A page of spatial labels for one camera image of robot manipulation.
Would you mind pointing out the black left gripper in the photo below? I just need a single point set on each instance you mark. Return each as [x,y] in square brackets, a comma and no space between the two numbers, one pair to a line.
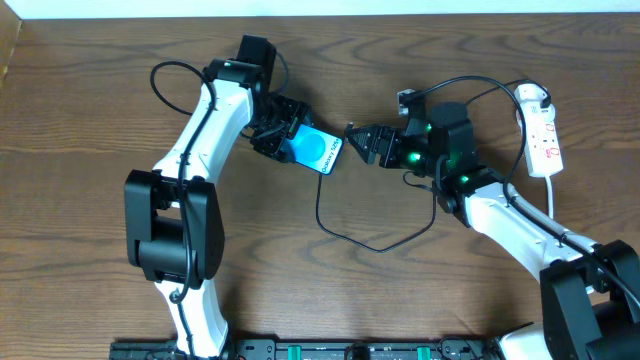
[279,133]

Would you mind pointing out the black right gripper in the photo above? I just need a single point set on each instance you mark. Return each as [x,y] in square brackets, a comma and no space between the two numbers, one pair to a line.
[382,146]

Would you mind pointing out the blue Samsung Galaxy smartphone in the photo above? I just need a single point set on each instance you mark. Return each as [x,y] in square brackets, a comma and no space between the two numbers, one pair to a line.
[315,149]

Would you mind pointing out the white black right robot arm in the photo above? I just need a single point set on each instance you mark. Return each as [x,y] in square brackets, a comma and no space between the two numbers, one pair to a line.
[589,291]

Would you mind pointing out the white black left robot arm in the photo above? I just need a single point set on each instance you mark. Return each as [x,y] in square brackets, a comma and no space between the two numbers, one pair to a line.
[174,228]

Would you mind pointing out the white power strip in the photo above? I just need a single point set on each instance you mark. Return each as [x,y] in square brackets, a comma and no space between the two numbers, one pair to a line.
[542,150]

